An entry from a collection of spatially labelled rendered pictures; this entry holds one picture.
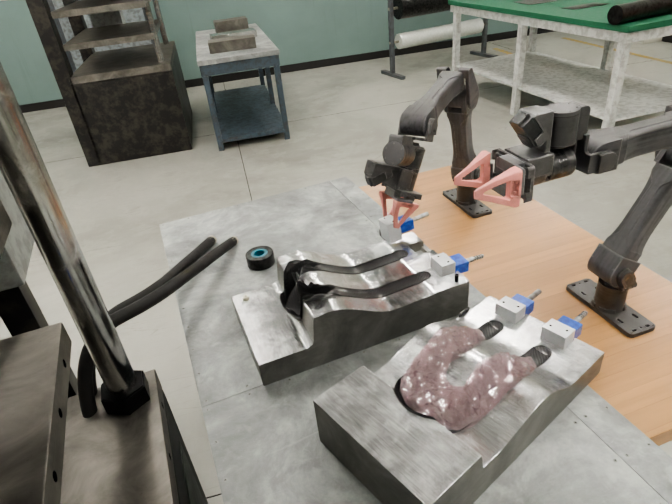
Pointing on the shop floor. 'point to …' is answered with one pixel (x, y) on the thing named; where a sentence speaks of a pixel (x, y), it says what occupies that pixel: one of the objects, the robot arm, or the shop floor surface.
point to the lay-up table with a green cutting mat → (605, 22)
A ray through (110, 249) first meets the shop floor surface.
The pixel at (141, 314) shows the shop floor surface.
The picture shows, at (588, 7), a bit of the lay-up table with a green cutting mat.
